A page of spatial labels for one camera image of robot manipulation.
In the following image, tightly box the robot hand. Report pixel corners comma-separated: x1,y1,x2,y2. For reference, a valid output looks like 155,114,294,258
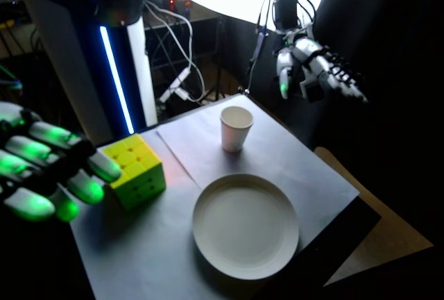
275,34,369,106
0,101,123,224

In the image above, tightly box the white paper cup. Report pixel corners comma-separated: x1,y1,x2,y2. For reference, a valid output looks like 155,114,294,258
219,106,255,154

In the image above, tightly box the Rubik's cube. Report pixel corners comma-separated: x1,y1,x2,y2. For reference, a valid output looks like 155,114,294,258
101,133,167,213

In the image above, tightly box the round white plate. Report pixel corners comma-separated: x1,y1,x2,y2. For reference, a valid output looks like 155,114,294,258
192,174,300,281

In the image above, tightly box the white column with blue light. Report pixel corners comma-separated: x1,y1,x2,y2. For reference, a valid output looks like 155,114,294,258
19,0,160,145

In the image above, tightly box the black curtain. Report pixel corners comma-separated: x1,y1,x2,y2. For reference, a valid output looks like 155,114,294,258
311,0,444,300

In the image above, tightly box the black shelf rack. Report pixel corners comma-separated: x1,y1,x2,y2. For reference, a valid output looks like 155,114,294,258
144,15,226,106

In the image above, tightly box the white paper sheet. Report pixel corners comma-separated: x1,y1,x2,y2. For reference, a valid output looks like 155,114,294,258
69,128,289,300
155,93,361,263

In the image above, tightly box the white power adapter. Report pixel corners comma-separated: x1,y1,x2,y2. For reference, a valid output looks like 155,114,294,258
158,67,192,103

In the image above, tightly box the black box with red light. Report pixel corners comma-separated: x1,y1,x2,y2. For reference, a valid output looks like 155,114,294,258
162,0,192,19

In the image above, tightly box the wooden board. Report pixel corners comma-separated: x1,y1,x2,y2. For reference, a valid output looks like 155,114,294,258
314,146,434,288

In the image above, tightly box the thin hanging cable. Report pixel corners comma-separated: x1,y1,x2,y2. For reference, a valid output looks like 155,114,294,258
246,0,278,97

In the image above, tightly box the white cable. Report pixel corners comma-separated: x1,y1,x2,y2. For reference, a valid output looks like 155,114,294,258
144,0,206,103

